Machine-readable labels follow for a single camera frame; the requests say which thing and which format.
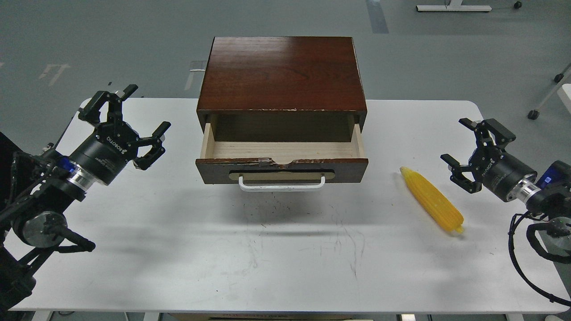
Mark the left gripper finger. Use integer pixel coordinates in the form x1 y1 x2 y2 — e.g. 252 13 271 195
79 84 139 125
132 121 171 170

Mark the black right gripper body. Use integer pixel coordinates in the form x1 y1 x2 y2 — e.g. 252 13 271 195
468 146 537 202

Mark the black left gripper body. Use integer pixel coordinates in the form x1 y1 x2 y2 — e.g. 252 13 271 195
69 123 139 185

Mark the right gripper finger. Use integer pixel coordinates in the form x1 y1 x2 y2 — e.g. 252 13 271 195
440 154 482 193
459 118 516 152

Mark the yellow corn cob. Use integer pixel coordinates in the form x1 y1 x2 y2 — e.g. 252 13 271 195
399 166 464 235

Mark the wooden drawer white handle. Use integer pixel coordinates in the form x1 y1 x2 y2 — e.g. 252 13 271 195
195 124 369 192

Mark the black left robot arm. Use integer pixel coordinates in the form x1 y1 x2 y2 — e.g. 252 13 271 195
1 85 171 314

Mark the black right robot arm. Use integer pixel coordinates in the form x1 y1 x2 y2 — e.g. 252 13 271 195
440 118 570 264

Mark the white wheeled stand leg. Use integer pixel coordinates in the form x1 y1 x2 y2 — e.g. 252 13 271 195
527 63 571 120

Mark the dark wooden cabinet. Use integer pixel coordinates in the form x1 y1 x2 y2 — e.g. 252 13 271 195
196 36 367 142

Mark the white stand base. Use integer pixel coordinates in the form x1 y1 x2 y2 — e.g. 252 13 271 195
415 0 493 12

